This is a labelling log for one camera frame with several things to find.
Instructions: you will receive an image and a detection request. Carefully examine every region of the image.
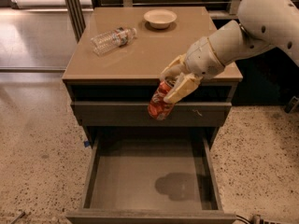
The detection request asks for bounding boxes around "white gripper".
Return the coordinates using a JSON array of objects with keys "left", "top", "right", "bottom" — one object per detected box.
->
[{"left": 160, "top": 36, "right": 225, "bottom": 104}]

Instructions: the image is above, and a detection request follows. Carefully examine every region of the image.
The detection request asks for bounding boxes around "dark box on floor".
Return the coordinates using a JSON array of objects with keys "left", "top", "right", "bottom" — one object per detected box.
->
[{"left": 284, "top": 96, "right": 299, "bottom": 113}]

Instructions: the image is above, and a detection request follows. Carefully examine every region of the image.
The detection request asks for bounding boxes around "blue tape piece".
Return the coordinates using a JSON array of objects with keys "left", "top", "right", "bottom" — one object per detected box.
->
[{"left": 83, "top": 141, "right": 90, "bottom": 147}]

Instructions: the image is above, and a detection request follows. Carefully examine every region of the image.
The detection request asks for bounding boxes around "closed grey top drawer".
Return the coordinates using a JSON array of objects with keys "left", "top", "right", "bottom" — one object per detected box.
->
[{"left": 71, "top": 101, "right": 232, "bottom": 127}]

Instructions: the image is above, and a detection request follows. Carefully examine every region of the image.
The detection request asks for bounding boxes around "black cable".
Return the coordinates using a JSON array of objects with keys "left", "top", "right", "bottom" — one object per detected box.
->
[{"left": 235, "top": 214, "right": 253, "bottom": 224}]

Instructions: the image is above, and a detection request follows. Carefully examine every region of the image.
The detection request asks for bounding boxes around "grey floor object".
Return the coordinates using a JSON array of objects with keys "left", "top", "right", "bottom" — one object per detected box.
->
[{"left": 10, "top": 211, "right": 26, "bottom": 224}]

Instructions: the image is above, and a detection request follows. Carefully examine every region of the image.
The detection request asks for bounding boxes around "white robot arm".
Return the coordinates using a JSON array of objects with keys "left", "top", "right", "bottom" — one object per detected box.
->
[{"left": 160, "top": 0, "right": 299, "bottom": 104}]

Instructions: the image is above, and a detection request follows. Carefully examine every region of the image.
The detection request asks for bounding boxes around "white bowl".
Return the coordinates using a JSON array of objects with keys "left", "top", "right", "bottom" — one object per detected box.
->
[{"left": 144, "top": 9, "right": 177, "bottom": 29}]

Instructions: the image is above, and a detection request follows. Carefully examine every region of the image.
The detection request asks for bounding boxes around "clear plastic water bottle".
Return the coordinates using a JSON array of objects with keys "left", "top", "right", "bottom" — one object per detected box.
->
[{"left": 91, "top": 27, "right": 137, "bottom": 56}]

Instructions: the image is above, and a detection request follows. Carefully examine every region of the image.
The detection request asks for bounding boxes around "open grey middle drawer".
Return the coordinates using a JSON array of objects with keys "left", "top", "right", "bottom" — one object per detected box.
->
[{"left": 66, "top": 137, "right": 236, "bottom": 224}]

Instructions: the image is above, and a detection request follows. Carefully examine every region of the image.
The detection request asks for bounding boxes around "orange soda can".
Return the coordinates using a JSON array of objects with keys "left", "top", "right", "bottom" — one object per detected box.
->
[{"left": 148, "top": 77, "right": 176, "bottom": 120}]

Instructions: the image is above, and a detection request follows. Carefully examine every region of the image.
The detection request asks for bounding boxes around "grey drawer cabinet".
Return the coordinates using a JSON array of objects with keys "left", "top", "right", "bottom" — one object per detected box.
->
[{"left": 63, "top": 7, "right": 242, "bottom": 143}]

